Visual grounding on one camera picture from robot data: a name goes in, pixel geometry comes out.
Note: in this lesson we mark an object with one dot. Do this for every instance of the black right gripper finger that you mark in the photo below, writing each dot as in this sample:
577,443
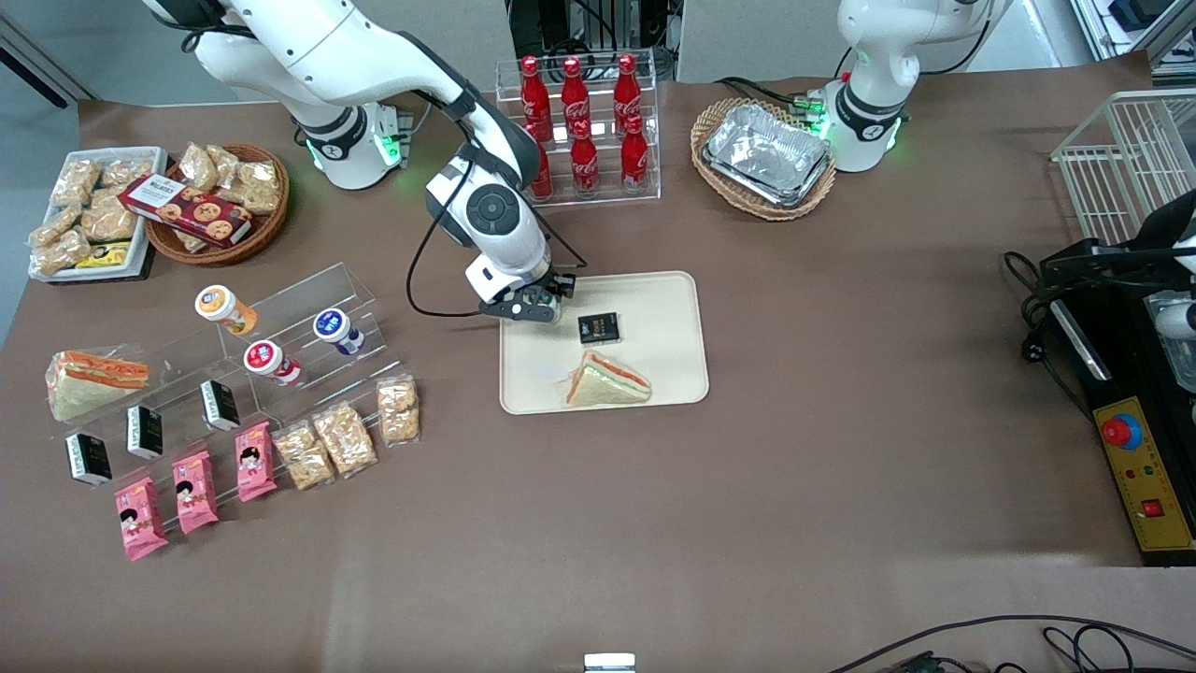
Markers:
567,285
553,314

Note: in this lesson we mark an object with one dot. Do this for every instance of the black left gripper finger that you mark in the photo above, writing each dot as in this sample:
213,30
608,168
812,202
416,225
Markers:
1098,280
1089,254

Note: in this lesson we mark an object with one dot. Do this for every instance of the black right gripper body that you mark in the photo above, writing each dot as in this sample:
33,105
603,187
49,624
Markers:
553,286

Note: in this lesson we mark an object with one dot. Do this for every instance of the green lid gum bottle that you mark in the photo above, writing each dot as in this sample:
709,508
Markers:
540,303

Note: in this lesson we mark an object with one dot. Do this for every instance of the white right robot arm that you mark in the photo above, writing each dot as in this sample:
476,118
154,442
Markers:
327,47

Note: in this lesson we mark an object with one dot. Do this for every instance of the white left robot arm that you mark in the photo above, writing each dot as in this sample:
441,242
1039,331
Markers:
869,56

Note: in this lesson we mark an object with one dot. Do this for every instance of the beige plastic tray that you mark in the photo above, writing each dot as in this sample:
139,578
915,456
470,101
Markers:
654,374

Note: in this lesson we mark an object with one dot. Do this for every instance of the blue lid gum bottle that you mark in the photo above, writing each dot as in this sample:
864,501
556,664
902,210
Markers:
334,329

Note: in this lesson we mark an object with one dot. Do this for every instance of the aluminium foil tray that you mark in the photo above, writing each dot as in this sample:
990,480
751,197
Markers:
766,154

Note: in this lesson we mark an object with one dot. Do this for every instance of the red lid gum bottle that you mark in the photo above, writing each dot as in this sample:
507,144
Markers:
269,361

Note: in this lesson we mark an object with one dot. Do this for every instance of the orange gum bottle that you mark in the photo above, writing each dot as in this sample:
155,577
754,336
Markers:
222,307

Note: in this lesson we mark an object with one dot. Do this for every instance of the white rectangular snack tray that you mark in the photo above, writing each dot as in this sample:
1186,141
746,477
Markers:
154,159

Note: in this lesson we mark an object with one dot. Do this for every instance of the small black snack box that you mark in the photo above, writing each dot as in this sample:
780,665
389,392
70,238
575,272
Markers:
89,459
145,431
599,328
220,405

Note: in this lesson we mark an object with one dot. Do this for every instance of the wrapped triangle sandwich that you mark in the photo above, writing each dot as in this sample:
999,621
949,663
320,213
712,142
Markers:
607,383
93,379

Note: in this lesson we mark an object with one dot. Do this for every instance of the clear acrylic bottle rack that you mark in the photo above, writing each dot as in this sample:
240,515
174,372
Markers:
607,201

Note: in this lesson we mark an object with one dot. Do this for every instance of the red cola bottle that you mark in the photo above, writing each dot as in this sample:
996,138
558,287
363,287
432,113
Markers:
542,178
585,164
627,89
534,89
634,159
575,92

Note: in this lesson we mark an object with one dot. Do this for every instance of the light wicker basket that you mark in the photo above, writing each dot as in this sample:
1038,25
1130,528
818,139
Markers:
719,192

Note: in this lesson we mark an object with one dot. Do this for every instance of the clear crispy snack pack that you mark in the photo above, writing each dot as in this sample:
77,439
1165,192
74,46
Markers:
224,161
304,456
126,172
254,187
110,220
75,182
198,166
399,409
54,227
61,254
345,439

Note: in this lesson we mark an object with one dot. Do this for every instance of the black yellow control box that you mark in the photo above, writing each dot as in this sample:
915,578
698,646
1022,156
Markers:
1145,486

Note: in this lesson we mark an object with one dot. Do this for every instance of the black equipment rack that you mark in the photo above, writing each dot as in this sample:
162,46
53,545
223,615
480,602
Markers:
589,23

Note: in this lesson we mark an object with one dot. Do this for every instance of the dark brown wicker basket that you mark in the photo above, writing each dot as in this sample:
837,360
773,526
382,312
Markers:
257,238

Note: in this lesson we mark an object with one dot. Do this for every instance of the pink snack pack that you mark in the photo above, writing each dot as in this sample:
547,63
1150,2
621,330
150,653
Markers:
140,519
254,463
195,493

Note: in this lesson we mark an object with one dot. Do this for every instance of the red cookie box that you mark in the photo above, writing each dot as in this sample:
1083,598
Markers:
187,210

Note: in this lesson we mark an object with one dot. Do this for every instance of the clear acrylic tiered stand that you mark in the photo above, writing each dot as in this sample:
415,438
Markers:
187,374

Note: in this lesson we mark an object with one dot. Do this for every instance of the yellow snack pack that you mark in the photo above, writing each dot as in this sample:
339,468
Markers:
105,255

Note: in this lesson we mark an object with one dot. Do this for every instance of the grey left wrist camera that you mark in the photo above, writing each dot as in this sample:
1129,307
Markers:
1179,320

